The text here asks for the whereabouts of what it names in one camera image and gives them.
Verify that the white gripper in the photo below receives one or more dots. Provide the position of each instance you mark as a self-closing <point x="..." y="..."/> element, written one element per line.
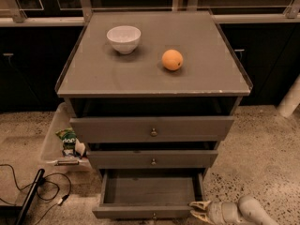
<point x="216" y="212"/>

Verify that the grey bottom drawer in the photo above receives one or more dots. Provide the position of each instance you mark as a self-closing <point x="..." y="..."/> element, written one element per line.
<point x="149" y="193"/>

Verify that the grey drawer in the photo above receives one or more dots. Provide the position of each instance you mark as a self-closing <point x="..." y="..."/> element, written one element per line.
<point x="152" y="159"/>
<point x="151" y="129"/>
<point x="149" y="193"/>

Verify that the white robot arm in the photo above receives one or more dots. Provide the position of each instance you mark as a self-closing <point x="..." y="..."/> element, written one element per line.
<point x="246" y="211"/>

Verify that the grey middle drawer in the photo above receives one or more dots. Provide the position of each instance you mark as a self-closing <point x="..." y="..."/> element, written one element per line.
<point x="152" y="159"/>

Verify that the grey top drawer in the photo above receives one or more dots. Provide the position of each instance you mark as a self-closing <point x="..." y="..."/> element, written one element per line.
<point x="151" y="129"/>

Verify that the grey drawer cabinet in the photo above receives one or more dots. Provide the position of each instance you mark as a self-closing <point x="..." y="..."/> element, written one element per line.
<point x="101" y="82"/>

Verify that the green snack packet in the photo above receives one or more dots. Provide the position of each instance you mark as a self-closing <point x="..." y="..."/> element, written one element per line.
<point x="68" y="138"/>

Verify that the clear plastic storage bin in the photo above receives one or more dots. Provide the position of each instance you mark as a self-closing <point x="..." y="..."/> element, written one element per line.
<point x="51" y="156"/>

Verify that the orange fruit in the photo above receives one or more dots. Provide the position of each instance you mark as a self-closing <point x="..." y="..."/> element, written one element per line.
<point x="172" y="60"/>

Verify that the black bar stand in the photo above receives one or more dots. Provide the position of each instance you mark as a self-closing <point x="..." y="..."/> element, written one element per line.
<point x="29" y="197"/>

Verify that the white ceramic bowl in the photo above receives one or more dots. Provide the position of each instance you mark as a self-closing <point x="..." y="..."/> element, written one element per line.
<point x="124" y="39"/>

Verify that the white cylindrical post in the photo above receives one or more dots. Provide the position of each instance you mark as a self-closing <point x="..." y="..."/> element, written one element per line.
<point x="291" y="100"/>

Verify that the metal railing frame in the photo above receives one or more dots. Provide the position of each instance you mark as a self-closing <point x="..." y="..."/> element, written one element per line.
<point x="80" y="12"/>

